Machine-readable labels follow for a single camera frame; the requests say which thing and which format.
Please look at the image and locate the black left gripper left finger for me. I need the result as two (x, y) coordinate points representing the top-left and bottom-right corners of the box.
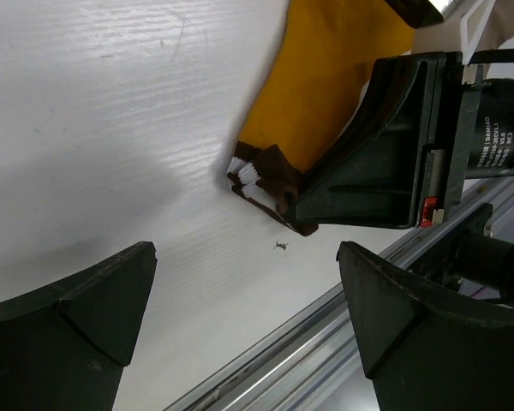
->
(0, 241), (157, 410)

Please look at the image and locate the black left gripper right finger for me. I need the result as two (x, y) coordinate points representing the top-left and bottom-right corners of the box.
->
(337, 241), (514, 410)

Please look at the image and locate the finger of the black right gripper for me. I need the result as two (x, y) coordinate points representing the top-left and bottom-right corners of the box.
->
(294, 54), (437, 229)

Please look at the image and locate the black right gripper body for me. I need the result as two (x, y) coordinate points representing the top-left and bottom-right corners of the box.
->
(419, 51), (514, 227)

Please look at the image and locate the mustard yellow striped sock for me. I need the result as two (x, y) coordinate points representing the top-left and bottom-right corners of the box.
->
(226, 0), (445, 237)

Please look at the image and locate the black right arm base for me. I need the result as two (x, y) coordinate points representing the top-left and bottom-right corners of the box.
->
(409, 203), (514, 304)

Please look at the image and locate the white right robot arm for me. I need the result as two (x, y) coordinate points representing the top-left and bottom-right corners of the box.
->
(287, 1), (514, 229)

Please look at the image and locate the aluminium front rail frame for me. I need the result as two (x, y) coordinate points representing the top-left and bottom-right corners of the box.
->
(173, 177), (514, 410)

